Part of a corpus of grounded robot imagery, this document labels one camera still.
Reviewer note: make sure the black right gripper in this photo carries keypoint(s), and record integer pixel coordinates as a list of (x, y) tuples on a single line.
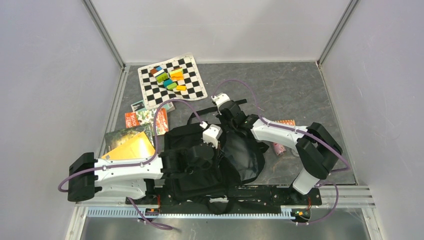
[(222, 118)]

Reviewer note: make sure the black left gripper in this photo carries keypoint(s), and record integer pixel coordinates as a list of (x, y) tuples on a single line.
[(210, 164)]

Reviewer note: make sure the black student backpack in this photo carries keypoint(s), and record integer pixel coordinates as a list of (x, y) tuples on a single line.
[(203, 178)]

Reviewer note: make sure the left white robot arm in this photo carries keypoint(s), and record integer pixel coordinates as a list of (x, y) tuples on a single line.
[(91, 177)]

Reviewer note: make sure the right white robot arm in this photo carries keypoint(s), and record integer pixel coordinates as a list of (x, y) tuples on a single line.
[(317, 149)]

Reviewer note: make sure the yellow small toy brick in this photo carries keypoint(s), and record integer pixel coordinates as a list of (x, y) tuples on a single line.
[(181, 88)]

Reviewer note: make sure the pink water bottle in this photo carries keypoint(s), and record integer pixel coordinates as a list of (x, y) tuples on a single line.
[(279, 149)]

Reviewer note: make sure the yellow book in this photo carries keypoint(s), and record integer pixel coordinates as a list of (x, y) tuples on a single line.
[(137, 147)]

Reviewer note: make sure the black and white chess mat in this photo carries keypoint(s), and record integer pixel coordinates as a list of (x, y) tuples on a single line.
[(154, 93)]

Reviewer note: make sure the light green flat brick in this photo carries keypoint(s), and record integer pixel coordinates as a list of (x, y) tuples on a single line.
[(172, 86)]

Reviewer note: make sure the orange toy brick stack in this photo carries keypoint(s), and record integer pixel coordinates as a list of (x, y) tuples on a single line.
[(176, 74)]

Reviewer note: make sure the teal toy brick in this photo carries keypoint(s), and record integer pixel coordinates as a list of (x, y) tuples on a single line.
[(167, 82)]

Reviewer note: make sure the orange treehouse story book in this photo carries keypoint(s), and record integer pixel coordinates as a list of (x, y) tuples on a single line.
[(142, 117)]

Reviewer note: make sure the teal paperback book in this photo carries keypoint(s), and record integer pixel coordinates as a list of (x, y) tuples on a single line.
[(139, 106)]

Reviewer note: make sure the green toy brick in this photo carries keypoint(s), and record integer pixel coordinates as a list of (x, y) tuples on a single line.
[(162, 77)]

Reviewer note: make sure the dark green forest book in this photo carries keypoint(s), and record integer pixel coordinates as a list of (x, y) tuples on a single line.
[(118, 137)]

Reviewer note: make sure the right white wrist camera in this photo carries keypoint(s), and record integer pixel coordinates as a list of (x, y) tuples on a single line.
[(220, 99)]

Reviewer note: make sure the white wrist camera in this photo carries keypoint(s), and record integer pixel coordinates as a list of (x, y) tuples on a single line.
[(211, 135), (220, 99)]

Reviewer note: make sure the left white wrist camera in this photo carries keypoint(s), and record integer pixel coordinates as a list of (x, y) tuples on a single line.
[(211, 135)]

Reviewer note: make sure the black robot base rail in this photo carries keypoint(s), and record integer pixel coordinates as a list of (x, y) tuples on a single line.
[(241, 199)]

